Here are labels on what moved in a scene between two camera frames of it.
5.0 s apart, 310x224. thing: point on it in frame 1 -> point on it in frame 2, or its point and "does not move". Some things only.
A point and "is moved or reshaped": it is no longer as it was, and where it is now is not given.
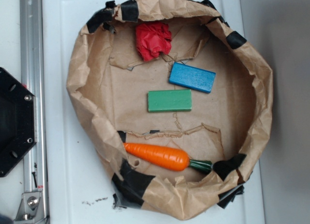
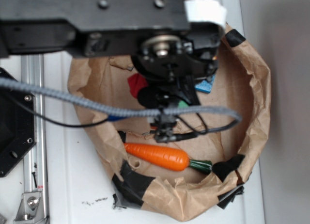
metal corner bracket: (31, 209) does not move
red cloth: (153, 39) is moved or reshaped
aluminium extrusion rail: (32, 78) does not move
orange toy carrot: (165, 159) does not move
